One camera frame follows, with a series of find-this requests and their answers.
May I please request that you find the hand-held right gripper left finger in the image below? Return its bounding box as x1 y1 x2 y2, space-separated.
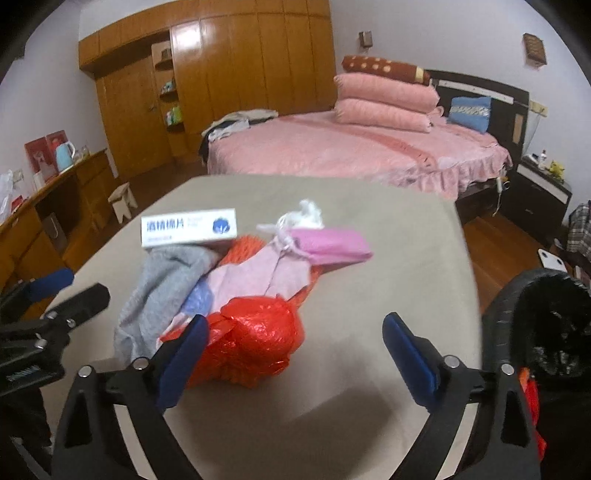
48 314 211 480

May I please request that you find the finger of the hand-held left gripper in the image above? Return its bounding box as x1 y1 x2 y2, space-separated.
0 269 75 319
41 283 112 330

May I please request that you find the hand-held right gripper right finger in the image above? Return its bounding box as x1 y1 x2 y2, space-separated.
382 312 543 480

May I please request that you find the red plastic bag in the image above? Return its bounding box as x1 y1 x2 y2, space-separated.
159 295 305 388

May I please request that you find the light pink cloth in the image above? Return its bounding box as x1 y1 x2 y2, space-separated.
205 240 315 315

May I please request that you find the orange foam net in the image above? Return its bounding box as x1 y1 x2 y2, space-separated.
217 234 324 305

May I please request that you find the white box with blue print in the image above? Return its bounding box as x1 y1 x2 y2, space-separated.
141 209 238 250

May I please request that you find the magenta pink cloth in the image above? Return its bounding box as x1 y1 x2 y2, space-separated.
288 227 374 267

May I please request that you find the bin with black liner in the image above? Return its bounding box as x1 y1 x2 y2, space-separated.
480 269 591 480

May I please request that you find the white paper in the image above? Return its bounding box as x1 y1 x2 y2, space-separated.
256 199 324 235

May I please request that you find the grey paper bag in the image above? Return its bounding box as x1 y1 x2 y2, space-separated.
44 213 68 254

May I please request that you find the grey cloth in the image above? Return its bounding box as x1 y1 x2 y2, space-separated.
113 244 222 365

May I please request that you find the white plastic bag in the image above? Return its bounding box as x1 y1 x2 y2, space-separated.
0 170 14 224

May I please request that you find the wooden dresser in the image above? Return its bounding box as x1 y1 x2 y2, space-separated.
0 148 118 305

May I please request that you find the small white stool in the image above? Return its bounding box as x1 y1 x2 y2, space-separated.
107 182 138 222

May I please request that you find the red box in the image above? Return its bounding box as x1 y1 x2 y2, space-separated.
24 130 70 185

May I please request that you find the light blue kettle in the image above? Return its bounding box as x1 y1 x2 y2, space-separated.
55 141 77 172

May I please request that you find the white bathroom scale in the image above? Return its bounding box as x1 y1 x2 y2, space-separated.
537 249 568 272

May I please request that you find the dark nightstand with white stripe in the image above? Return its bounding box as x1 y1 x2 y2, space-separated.
501 154 573 238

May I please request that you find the plaid cloth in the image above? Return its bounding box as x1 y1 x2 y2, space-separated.
566 200 591 257

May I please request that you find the bed with pink bedspread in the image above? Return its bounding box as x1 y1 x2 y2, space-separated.
205 108 514 227

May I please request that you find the pile of clothes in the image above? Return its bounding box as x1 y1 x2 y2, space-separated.
199 109 279 155

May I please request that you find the pink folded quilt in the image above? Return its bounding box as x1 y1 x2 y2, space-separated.
333 74 440 112
333 98 444 134

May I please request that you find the blue cushion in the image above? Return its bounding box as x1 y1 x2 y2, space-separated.
447 96 492 134

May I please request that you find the dark wooden headboard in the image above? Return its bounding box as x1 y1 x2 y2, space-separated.
425 69 531 160

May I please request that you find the wooden wardrobe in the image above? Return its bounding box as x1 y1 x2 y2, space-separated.
78 0 337 178

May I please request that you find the brown dotted blanket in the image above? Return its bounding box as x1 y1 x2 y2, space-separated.
342 55 432 86

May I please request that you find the brown woven wall ornament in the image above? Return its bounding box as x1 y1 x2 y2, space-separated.
523 33 548 66

